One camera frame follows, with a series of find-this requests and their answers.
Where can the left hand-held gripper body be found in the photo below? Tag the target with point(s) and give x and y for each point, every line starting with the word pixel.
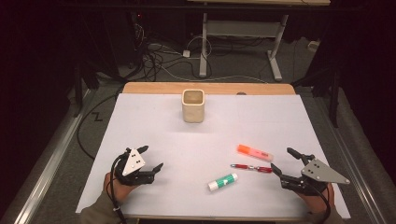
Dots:
pixel 133 161

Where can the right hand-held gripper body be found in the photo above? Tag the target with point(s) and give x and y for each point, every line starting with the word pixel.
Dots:
pixel 320 172

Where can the red pen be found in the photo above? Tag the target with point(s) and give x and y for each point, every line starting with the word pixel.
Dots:
pixel 252 168

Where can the green and white glue stick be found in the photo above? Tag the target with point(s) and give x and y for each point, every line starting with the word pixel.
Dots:
pixel 222 182

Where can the beige square cup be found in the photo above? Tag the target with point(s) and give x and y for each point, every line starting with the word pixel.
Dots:
pixel 193 113

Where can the person's right hand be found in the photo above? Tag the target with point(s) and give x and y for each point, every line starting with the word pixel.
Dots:
pixel 320 203

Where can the person's left hand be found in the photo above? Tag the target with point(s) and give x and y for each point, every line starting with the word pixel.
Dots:
pixel 116 189

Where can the white table cover sheet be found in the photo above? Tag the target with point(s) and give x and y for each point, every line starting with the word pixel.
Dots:
pixel 174 149

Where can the orange highlighter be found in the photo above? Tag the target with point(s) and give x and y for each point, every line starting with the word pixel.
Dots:
pixel 253 152

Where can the white power adapter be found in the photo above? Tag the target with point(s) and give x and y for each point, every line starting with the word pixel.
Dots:
pixel 186 53

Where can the aluminium floor rail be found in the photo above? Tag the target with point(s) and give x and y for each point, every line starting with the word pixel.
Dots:
pixel 358 183
pixel 46 174

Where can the white metal desk frame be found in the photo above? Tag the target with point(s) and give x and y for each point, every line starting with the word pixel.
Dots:
pixel 239 28

